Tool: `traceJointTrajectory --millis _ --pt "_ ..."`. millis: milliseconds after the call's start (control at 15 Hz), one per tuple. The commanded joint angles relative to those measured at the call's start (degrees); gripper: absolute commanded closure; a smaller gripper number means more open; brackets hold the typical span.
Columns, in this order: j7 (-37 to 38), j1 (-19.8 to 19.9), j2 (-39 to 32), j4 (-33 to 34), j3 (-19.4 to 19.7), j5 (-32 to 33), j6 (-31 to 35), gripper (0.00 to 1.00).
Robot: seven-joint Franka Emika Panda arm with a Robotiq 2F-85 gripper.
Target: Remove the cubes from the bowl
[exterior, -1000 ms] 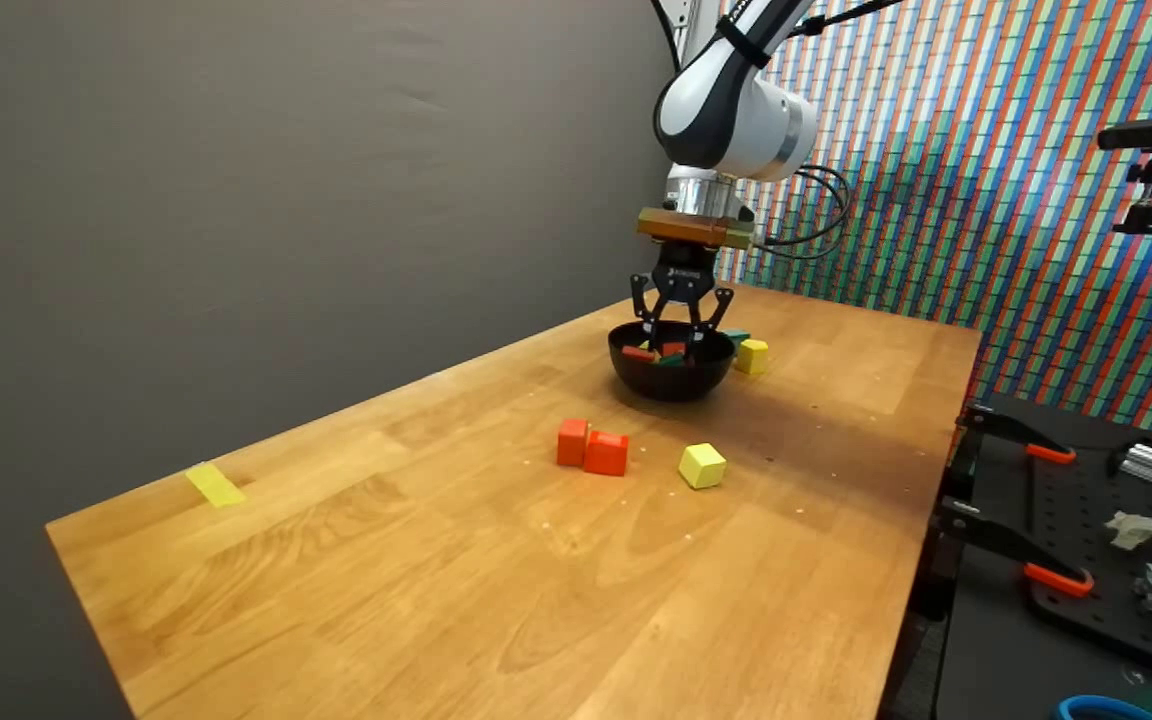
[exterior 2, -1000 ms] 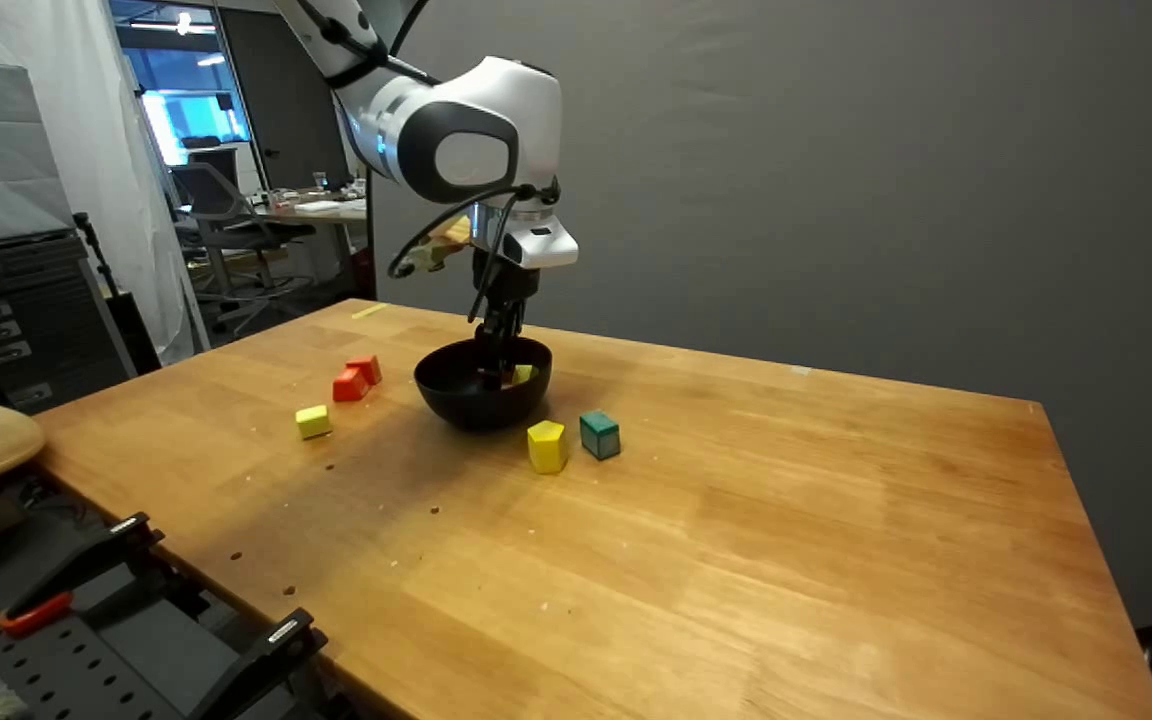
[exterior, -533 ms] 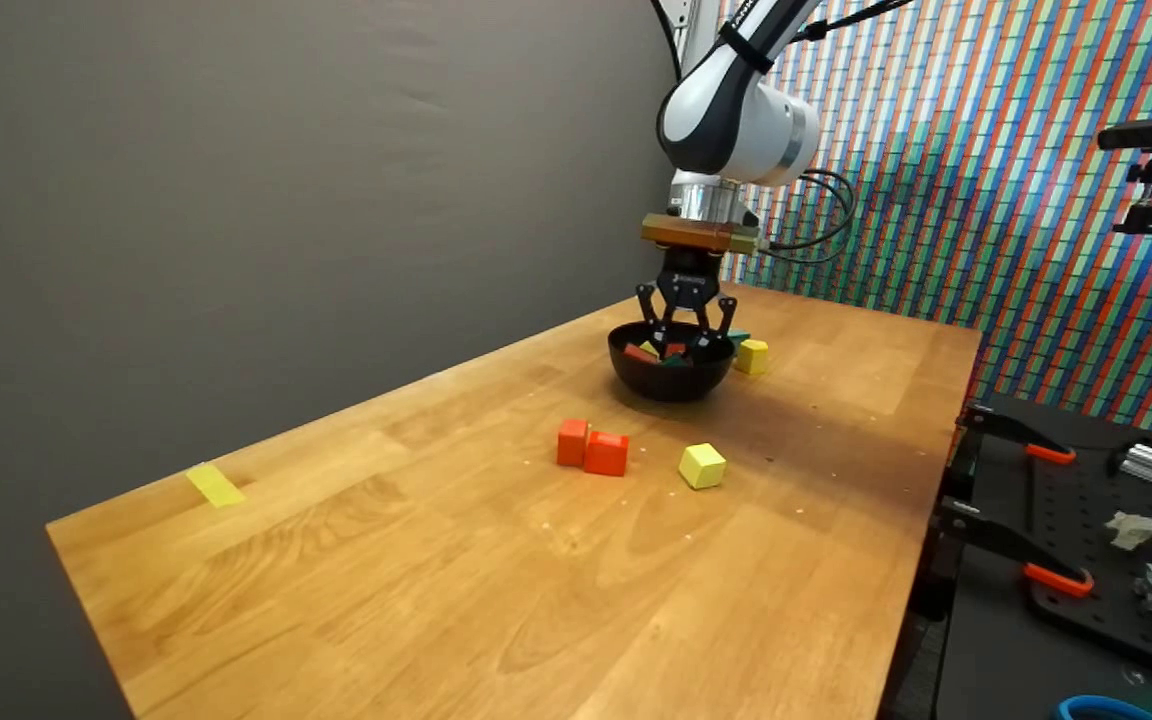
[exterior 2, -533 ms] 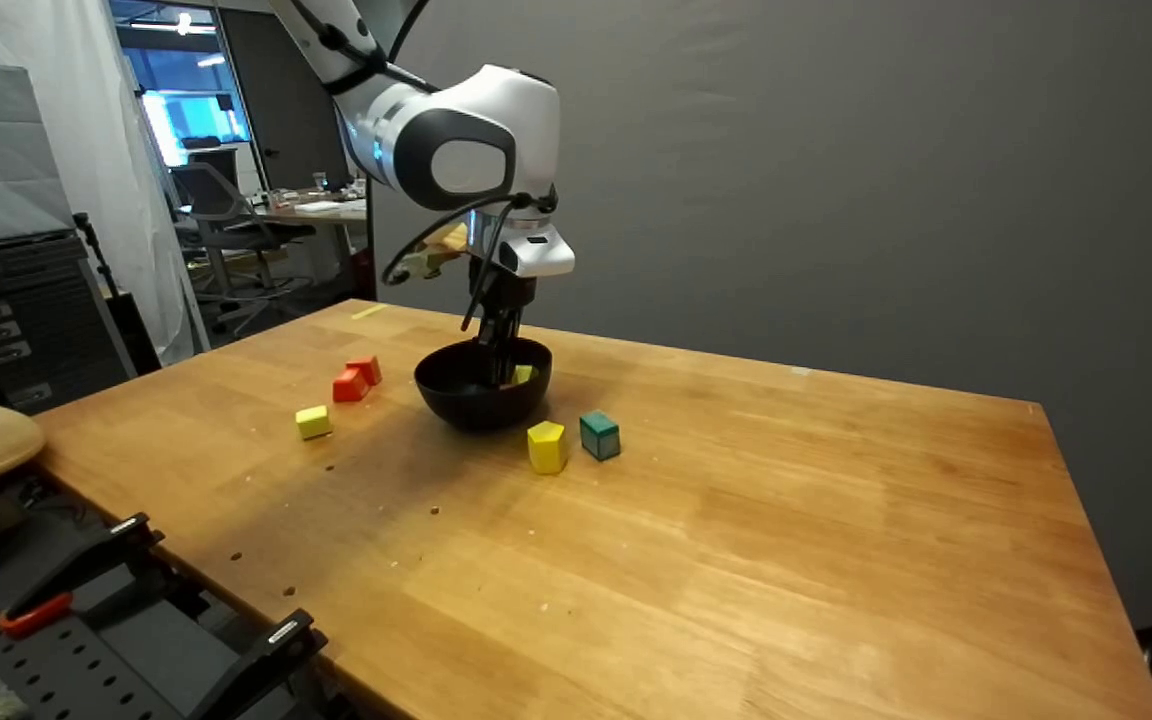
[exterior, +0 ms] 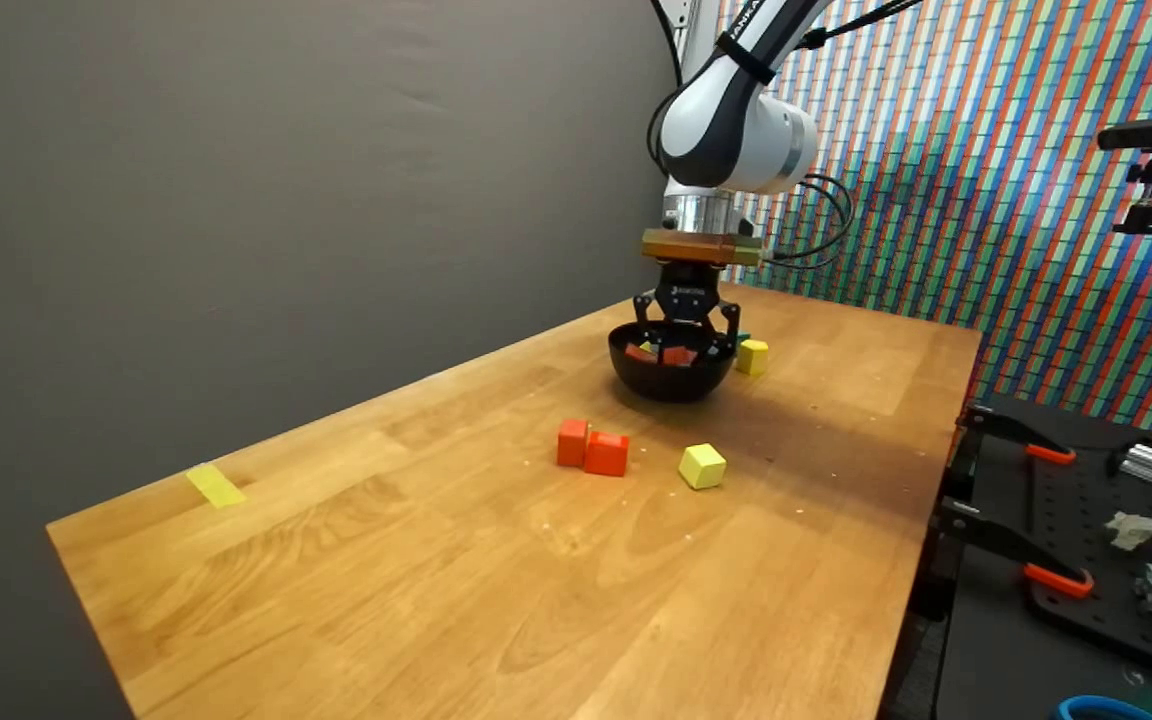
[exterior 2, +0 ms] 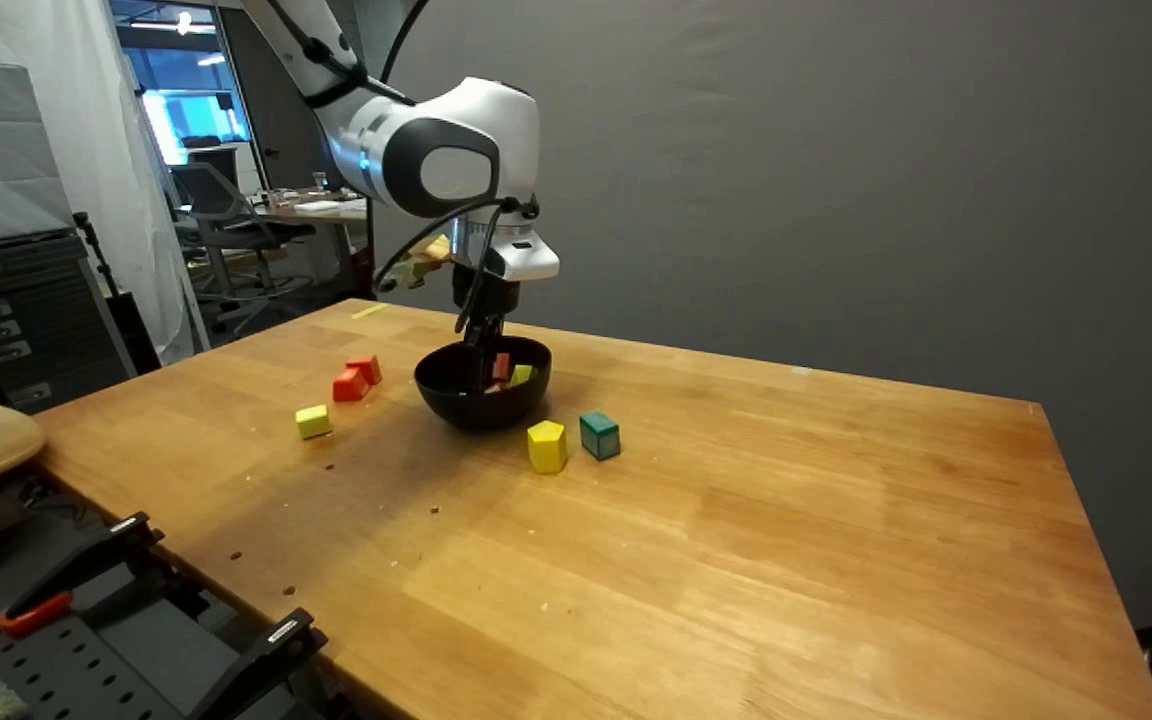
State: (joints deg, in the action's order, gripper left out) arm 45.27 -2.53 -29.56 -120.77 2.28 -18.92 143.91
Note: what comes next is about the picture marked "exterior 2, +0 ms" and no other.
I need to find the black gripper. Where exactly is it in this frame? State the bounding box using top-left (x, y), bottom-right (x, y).
top-left (452, 258), bottom-right (521, 359)

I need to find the teal wooden cube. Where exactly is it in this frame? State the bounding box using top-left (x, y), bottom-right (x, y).
top-left (577, 408), bottom-right (625, 463)

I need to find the lime yellow wooden cube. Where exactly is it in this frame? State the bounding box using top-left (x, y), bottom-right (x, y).
top-left (293, 400), bottom-right (337, 446)

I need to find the black round bowl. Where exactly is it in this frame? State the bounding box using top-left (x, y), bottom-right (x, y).
top-left (413, 334), bottom-right (554, 437)

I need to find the white desk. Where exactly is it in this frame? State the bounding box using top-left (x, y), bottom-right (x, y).
top-left (252, 189), bottom-right (373, 234)

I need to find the dark office chair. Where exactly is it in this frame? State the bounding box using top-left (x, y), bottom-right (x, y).
top-left (170, 155), bottom-right (297, 337)

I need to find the grey collapsible backdrop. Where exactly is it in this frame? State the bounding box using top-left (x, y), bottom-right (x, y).
top-left (367, 0), bottom-right (1152, 638)

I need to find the bright blue monitor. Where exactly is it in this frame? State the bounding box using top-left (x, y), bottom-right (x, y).
top-left (134, 48), bottom-right (257, 173)

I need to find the black stand leg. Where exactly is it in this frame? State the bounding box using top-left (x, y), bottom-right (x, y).
top-left (70, 208), bottom-right (169, 379)

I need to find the white fabric curtain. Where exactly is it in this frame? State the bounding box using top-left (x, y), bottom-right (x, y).
top-left (0, 0), bottom-right (212, 369)

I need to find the black labelled cabinet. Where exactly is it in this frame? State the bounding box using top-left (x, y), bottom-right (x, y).
top-left (0, 227), bottom-right (138, 418)

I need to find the black perforated breadboard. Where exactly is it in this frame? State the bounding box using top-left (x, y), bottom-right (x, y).
top-left (0, 471), bottom-right (338, 720)

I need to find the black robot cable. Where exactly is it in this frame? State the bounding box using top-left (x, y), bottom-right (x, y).
top-left (367, 194), bottom-right (543, 294)

